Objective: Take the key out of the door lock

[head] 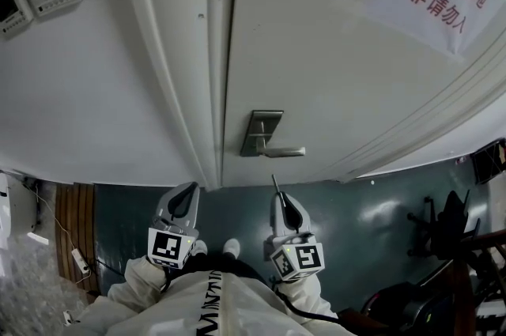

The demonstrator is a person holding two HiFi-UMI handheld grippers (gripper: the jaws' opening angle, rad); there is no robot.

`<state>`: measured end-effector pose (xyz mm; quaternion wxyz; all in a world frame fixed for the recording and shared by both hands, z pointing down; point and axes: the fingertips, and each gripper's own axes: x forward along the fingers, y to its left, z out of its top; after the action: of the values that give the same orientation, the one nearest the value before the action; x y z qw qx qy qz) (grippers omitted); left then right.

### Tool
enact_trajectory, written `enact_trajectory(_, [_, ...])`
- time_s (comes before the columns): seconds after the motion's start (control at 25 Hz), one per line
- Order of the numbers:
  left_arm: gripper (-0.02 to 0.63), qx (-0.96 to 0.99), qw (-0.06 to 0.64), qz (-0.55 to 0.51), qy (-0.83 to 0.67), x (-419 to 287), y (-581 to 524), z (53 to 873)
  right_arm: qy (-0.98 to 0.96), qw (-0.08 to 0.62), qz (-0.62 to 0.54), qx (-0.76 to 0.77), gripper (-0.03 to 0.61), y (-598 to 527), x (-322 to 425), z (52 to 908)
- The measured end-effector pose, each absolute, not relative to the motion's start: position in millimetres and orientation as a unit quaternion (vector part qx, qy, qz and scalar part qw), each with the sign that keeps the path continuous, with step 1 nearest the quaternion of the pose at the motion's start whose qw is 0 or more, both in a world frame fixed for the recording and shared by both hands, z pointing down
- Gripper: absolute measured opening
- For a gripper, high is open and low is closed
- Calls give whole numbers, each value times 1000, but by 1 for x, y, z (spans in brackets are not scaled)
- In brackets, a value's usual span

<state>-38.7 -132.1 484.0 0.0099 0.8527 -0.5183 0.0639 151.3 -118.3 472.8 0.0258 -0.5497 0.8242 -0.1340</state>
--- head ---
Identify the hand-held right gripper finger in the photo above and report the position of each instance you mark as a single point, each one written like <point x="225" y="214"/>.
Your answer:
<point x="302" y="216"/>
<point x="276" y="216"/>

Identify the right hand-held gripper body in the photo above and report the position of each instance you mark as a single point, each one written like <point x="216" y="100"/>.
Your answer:
<point x="298" y="257"/>

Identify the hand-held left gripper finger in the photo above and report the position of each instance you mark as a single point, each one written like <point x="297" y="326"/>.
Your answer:
<point x="165" y="204"/>
<point x="194" y="208"/>

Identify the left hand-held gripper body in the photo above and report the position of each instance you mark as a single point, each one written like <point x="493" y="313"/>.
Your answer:
<point x="168" y="247"/>

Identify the silver key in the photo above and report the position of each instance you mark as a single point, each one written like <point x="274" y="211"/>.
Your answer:
<point x="276" y="184"/>

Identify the silver door lock with lever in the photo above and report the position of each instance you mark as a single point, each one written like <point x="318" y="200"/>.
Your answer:
<point x="259" y="137"/>

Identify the person's left forearm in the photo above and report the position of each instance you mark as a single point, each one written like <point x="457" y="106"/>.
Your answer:
<point x="138" y="283"/>

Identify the person's right forearm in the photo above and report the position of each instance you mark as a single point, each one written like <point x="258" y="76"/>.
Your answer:
<point x="304" y="297"/>

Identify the white door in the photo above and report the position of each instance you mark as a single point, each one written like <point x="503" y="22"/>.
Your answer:
<point x="316" y="69"/>

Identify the person's left white shoe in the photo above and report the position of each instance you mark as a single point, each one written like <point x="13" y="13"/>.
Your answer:
<point x="201" y="247"/>

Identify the person's white shoe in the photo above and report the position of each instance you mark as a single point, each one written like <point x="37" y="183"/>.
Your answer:
<point x="231" y="247"/>
<point x="201" y="247"/>

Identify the person's right white shoe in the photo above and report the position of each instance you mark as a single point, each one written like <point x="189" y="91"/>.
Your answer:
<point x="231" y="247"/>

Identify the person's white jacket torso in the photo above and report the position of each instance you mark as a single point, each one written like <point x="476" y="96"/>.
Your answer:
<point x="189" y="306"/>

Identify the white power strip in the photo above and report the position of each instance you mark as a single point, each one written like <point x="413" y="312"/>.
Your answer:
<point x="81" y="261"/>

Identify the brown wooden slat board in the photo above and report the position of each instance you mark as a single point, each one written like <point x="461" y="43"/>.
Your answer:
<point x="73" y="223"/>

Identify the black machine with curved base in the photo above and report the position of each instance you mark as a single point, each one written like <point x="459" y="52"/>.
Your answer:
<point x="411" y="306"/>

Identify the black office chair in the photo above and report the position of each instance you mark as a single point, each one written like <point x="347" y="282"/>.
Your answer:
<point x="450" y="223"/>

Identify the white appliance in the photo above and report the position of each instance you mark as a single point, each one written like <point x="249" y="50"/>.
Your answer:
<point x="13" y="212"/>

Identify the dark wooden furniture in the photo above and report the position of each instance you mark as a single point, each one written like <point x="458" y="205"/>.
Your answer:
<point x="486" y="287"/>

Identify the white door frame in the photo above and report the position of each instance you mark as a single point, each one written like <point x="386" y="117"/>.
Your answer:
<point x="174" y="50"/>

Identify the small white wall thermostat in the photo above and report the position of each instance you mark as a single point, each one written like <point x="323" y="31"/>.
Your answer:
<point x="12" y="12"/>

